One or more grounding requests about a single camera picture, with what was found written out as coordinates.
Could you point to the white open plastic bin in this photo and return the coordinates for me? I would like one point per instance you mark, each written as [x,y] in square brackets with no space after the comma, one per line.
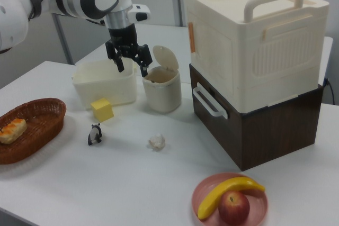
[106,88]

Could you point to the toy bread loaf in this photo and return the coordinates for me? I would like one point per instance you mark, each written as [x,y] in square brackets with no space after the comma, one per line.
[13,130]

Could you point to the yellow foam cube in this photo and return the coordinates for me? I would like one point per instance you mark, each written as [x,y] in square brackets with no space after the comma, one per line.
[102,110]

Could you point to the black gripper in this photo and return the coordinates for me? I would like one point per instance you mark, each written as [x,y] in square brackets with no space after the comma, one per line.
[124,40]

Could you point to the red apple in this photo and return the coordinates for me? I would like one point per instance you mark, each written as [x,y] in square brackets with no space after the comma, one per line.
[234,207]

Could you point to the cream plastic storage box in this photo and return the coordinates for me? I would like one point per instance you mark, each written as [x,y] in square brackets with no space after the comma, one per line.
[265,64]

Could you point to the crumpled white paper ball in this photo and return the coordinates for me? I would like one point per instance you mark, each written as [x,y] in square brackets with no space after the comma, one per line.
[157,141]

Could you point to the small cream lidded trash can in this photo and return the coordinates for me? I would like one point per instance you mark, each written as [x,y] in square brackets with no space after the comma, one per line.
[161,96]

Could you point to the yellow banana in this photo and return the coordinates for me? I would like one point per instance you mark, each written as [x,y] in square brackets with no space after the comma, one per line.
[212,199]

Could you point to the small panda figurine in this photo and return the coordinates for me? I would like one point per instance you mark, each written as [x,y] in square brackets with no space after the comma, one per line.
[94,133]

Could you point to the brown wicker basket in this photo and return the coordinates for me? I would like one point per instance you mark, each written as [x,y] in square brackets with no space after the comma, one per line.
[45,120]

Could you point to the dark brown drawer cabinet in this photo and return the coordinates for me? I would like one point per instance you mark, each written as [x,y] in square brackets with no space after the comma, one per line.
[278,130]

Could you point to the pink plate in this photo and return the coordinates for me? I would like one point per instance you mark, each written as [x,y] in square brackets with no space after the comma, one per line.
[259,206]

